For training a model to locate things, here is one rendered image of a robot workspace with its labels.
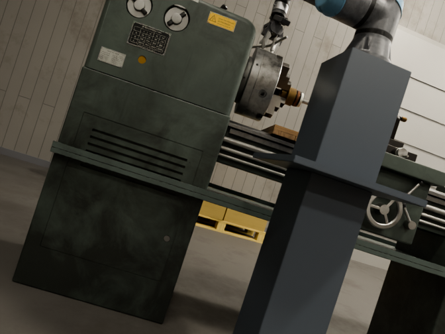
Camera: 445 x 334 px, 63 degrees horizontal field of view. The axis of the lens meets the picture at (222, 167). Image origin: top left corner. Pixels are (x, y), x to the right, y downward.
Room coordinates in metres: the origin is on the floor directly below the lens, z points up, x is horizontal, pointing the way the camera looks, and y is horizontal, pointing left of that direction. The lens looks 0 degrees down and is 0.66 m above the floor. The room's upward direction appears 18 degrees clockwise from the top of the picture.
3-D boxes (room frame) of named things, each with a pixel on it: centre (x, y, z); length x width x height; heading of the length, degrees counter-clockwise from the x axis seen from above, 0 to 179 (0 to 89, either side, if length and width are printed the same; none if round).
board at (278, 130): (1.71, -0.29, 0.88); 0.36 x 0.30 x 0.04; 5
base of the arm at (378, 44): (1.13, -0.32, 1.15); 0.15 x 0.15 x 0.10
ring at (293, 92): (1.70, -0.20, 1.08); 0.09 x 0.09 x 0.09; 5
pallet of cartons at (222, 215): (4.19, -0.08, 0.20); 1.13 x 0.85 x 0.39; 101
